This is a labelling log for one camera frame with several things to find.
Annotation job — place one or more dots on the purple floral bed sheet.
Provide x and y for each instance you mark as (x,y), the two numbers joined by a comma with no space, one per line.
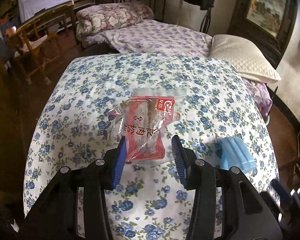
(150,36)

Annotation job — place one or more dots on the clear red pastry wrapper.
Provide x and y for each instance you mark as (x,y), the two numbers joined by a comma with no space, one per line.
(143,121)

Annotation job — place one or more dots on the lilac folded blanket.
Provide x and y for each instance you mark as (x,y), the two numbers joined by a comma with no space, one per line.
(260,95)

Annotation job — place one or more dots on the blue face mask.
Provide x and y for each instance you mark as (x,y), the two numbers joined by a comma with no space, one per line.
(235,153)

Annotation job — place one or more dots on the wooden chair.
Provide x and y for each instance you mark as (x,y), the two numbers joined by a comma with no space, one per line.
(27,42)

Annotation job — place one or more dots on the folded floral quilt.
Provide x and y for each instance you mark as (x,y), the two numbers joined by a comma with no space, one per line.
(98,18)

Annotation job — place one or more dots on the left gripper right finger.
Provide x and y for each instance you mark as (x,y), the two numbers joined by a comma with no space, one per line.
(184,159)

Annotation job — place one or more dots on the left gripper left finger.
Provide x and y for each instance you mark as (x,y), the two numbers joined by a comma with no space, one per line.
(114,163)

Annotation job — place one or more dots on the framed landscape painting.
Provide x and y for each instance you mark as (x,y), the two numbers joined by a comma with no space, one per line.
(268,17)

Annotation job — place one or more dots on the cream quilted pillow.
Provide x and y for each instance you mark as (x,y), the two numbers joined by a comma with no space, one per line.
(245,56)

